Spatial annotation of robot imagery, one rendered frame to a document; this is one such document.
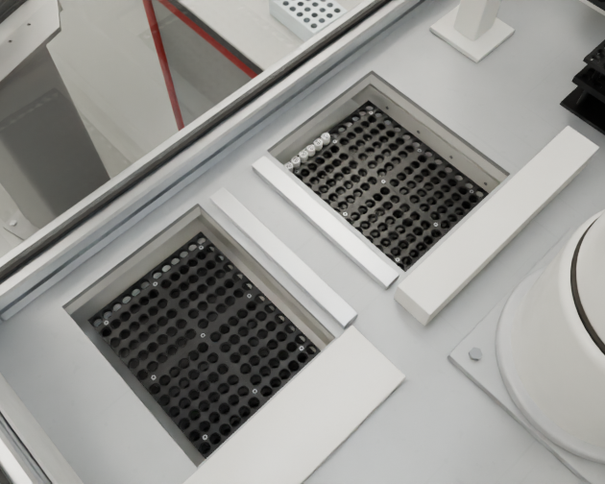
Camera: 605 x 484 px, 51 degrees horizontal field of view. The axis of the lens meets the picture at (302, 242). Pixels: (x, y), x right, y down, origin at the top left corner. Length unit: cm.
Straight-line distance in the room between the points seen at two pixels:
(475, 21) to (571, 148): 23
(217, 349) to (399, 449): 24
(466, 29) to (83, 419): 71
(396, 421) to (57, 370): 37
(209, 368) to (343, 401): 17
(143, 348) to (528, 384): 43
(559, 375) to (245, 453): 31
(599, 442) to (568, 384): 9
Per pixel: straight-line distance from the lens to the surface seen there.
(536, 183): 81
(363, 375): 69
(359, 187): 86
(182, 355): 77
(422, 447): 69
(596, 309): 55
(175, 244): 90
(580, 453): 71
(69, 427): 73
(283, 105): 85
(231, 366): 75
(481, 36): 99
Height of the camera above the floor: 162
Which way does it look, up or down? 62 degrees down
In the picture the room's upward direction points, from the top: straight up
